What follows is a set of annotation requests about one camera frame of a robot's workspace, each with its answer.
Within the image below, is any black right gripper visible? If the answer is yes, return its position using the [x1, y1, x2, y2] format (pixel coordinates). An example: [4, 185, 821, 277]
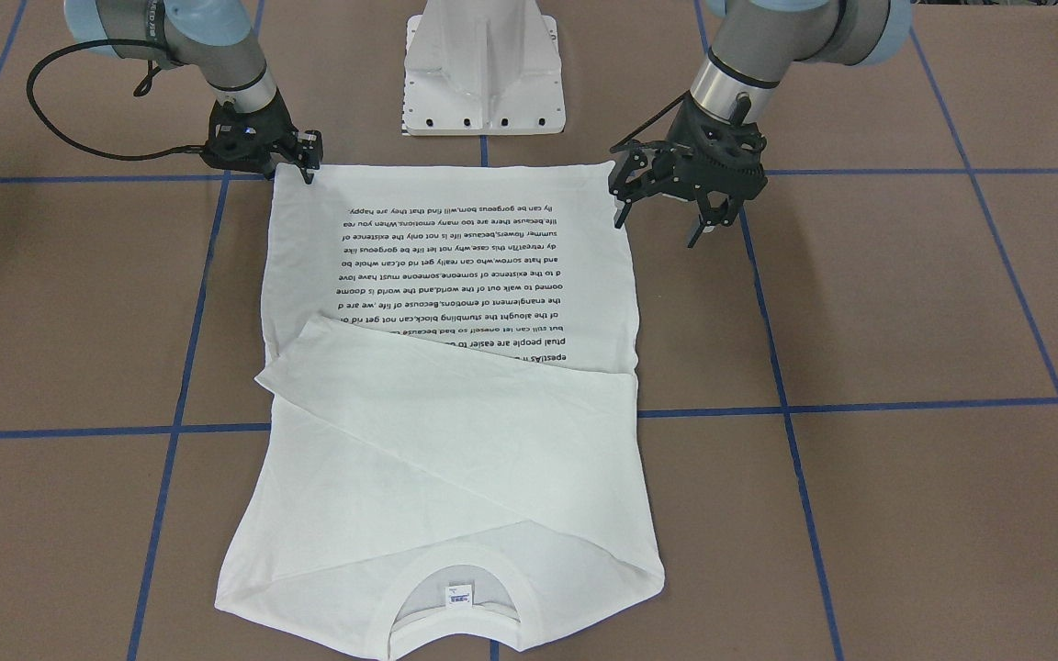
[201, 92, 323, 185]

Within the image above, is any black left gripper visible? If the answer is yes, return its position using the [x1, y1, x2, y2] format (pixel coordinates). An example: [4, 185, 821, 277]
[608, 92, 767, 250]

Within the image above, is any white long-sleeve printed shirt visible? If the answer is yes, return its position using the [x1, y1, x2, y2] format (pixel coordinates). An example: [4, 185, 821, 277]
[215, 163, 665, 660]

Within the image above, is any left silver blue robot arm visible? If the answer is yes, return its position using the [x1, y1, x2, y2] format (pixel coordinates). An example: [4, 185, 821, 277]
[609, 1, 912, 243]

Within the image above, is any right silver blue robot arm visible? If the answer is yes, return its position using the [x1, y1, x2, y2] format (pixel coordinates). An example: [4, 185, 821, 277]
[28, 1, 323, 183]

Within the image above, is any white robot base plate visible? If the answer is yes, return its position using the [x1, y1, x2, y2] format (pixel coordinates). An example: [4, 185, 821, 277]
[402, 1, 567, 137]

